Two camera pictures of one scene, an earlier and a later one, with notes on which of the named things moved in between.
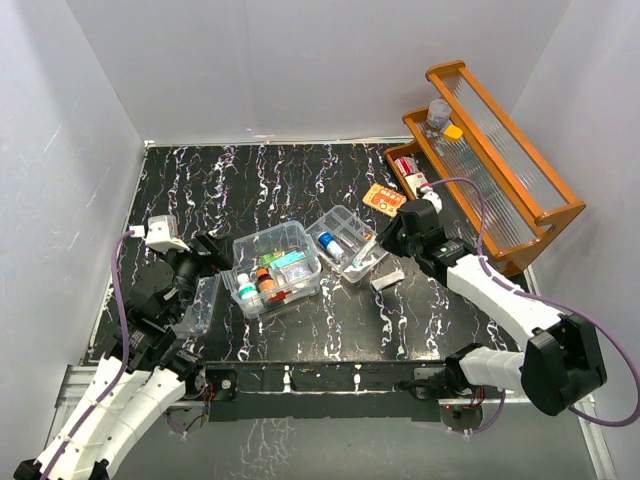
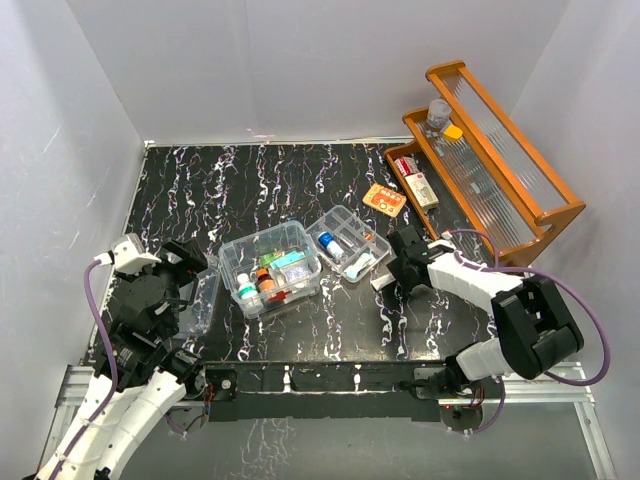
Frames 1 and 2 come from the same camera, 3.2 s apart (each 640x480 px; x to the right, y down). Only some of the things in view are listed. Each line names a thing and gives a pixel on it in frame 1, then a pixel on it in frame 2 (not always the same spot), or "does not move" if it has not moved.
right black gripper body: (397, 241) -> (398, 271)
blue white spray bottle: (326, 239) does not move
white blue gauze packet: (296, 272) does not move
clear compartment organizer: (345, 243) does not move
